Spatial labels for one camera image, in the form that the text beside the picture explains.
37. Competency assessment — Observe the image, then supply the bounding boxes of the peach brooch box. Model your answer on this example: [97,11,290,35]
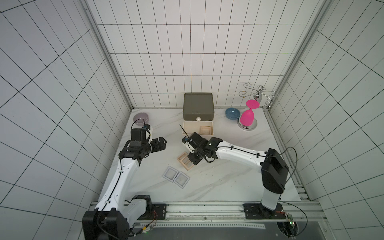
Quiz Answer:
[200,126,213,136]
[177,152,189,163]
[180,158,195,171]

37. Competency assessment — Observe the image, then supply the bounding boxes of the white brooch box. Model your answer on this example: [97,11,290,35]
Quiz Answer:
[163,166,179,182]
[173,172,190,189]

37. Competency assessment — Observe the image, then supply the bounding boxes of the purple bowl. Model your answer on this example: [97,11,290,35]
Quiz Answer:
[133,112,149,126]

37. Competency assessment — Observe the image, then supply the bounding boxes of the aluminium mounting rail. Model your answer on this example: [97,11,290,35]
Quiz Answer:
[82,196,327,234]

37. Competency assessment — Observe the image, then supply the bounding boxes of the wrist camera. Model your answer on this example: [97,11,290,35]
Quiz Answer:
[182,133,203,146]
[142,124,152,142]

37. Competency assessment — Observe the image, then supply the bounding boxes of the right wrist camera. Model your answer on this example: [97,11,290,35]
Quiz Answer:
[182,133,203,146]

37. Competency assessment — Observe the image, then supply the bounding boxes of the blue bowl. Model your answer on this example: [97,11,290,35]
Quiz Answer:
[225,108,241,120]

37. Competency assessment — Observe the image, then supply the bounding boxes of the chrome glass rack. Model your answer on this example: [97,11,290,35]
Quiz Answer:
[238,83,279,131]

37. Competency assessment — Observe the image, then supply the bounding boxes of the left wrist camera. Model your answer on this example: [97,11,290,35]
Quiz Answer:
[142,124,152,142]

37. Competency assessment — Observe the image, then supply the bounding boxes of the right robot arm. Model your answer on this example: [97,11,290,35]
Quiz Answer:
[182,133,289,220]

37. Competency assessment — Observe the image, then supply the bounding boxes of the peach brooch box top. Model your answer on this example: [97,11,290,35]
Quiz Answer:
[177,152,189,163]

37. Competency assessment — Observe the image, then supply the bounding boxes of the pink plastic goblet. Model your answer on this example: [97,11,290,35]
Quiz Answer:
[239,100,260,127]

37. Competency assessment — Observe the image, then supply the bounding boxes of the three-tier drawer cabinet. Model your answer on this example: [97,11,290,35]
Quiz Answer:
[183,93,215,136]

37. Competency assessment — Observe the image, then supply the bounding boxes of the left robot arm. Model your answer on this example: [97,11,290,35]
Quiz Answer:
[82,124,167,240]

